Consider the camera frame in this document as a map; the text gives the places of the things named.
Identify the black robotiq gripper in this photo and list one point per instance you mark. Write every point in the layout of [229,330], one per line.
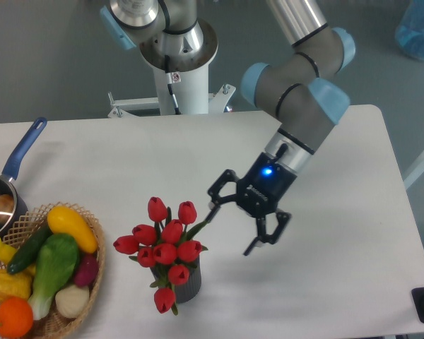
[265,190]

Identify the red tulip bouquet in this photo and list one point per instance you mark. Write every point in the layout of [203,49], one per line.
[168,242]

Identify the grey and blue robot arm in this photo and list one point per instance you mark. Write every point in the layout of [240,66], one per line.
[298,93]

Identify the dark grey ribbed vase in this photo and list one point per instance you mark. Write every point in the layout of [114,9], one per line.
[184,292]

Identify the yellow squash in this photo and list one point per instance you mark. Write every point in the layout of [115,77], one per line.
[62,219]

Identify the green bok choy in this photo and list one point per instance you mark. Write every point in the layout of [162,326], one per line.
[55,264]

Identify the white garlic bulb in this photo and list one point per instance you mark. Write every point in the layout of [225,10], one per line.
[71,300]

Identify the woven wicker basket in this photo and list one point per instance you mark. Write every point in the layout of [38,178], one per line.
[54,325]

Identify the dark green cucumber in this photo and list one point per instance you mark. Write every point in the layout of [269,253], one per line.
[27,253]

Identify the small yellow banana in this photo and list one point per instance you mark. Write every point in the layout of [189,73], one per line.
[6,254]

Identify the yellow bell pepper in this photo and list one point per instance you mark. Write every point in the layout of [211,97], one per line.
[17,285]

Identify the orange fruit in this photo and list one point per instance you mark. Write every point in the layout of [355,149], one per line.
[16,318]

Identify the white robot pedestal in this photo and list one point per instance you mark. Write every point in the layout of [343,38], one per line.
[180,65]

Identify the blue handled saucepan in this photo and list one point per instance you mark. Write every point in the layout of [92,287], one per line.
[11,169]

